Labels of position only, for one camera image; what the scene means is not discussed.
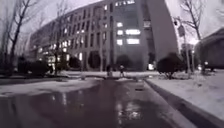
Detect narrow snow-covered ground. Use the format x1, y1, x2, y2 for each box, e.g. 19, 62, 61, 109
0, 77, 102, 98

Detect bare tree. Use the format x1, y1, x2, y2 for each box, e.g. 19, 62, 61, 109
48, 0, 72, 77
179, 0, 207, 73
0, 0, 40, 77

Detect dark low building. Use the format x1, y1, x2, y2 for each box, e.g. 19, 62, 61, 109
194, 27, 224, 72

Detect round dark bush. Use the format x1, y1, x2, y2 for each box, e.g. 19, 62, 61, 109
155, 52, 185, 80

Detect wet dark paved path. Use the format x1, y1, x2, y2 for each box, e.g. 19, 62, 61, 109
0, 77, 198, 128

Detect street lamp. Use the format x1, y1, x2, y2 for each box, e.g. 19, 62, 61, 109
189, 37, 200, 73

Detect sign pole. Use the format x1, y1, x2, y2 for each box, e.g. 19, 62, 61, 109
173, 16, 192, 75

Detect row of dark bushes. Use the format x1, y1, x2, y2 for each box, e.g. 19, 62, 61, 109
13, 53, 134, 78

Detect large grey building, lit windows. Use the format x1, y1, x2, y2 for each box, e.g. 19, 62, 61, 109
25, 0, 180, 72

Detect dark kerb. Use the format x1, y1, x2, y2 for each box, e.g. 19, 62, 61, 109
143, 79, 224, 128

